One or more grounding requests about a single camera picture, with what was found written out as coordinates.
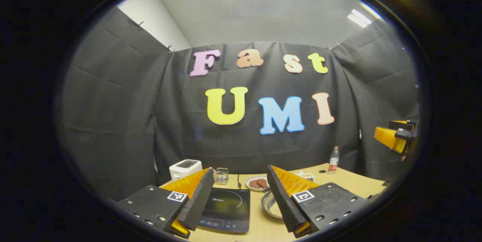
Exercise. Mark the brown meat patty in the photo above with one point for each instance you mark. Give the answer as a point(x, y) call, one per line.
point(253, 184)
point(263, 183)

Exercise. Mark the black backdrop cloth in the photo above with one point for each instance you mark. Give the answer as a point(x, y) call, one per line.
point(150, 121)

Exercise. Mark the small ceiling light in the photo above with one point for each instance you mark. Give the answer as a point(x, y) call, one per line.
point(359, 18)

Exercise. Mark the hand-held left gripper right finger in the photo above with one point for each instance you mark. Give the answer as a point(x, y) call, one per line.
point(280, 204)

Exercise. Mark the white round plate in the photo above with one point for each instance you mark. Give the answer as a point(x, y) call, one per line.
point(249, 186)

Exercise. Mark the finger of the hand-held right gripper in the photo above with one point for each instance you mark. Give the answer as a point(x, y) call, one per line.
point(388, 138)
point(401, 124)

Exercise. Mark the white divided dish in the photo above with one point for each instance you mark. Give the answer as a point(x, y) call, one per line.
point(308, 176)

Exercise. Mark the pile of yellow soybeans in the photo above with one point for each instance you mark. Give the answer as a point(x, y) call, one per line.
point(277, 209)

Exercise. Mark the plastic water bottle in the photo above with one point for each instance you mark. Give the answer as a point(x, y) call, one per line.
point(333, 161)

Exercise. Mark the white toaster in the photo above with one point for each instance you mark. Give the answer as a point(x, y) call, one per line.
point(184, 168)

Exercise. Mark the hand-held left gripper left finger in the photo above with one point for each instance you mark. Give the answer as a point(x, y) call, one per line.
point(199, 200)

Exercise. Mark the black induction cooktop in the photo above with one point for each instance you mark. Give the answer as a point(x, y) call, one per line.
point(226, 208)

